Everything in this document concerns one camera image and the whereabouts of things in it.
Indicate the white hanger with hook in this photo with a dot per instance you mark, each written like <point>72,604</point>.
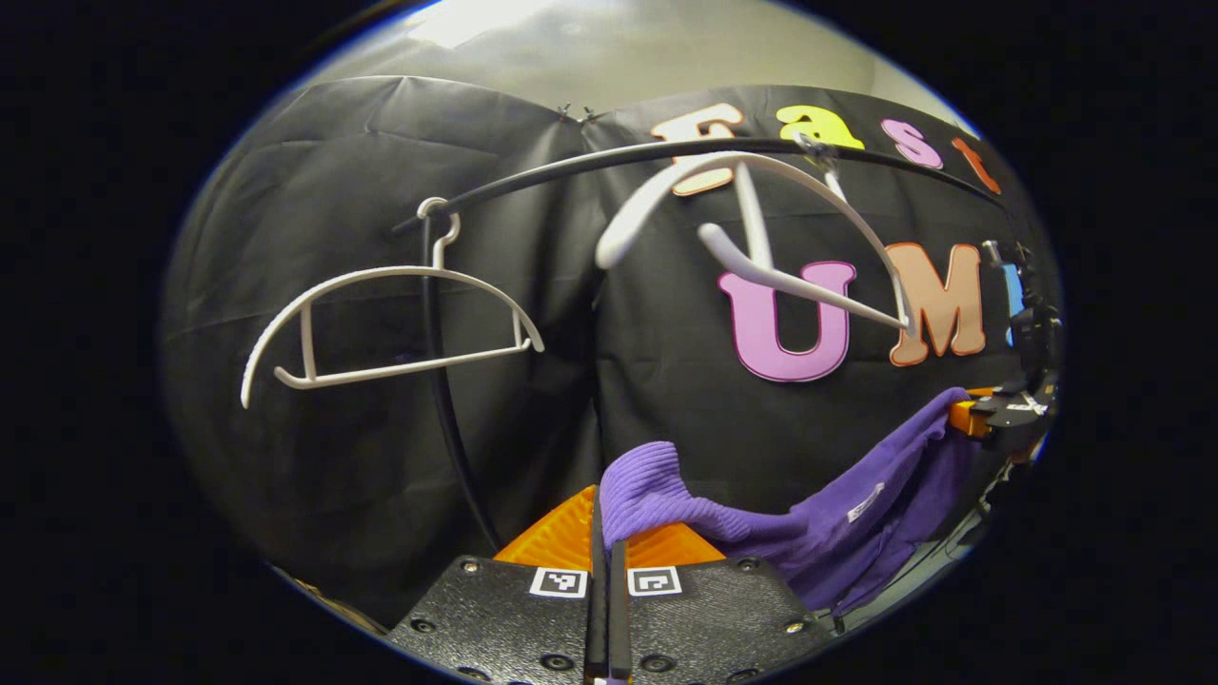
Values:
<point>666,185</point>

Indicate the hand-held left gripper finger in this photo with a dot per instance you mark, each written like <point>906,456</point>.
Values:
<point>618,618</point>
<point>598,609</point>

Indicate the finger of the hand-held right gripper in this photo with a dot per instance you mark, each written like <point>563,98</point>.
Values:
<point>1009,414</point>
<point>982,390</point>

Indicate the white plastic hanger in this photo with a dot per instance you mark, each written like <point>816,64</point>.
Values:
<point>381,273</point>

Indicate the black clothes rack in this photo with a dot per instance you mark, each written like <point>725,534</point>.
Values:
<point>609,156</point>

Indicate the purple ribbed garment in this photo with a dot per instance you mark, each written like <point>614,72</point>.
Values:
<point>828,533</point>

